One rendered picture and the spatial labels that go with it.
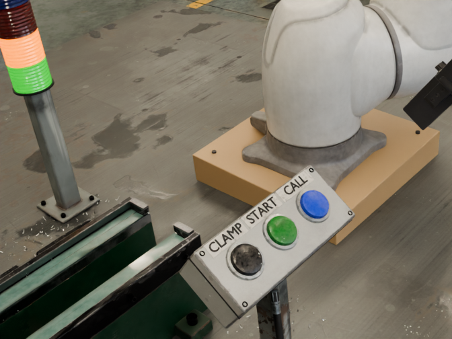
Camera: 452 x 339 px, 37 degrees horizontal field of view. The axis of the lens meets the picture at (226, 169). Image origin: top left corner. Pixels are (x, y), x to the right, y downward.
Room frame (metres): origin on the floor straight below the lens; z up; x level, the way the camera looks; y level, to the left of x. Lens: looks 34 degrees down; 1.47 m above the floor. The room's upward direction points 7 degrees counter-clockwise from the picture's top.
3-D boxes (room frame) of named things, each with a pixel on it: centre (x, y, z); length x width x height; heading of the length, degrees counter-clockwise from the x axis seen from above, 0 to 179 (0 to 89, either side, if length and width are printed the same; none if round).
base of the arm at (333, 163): (0.97, -0.14, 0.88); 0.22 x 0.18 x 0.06; 44
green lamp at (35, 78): (0.97, 0.28, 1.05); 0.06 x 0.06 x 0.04
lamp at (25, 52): (0.97, 0.28, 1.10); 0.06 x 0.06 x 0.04
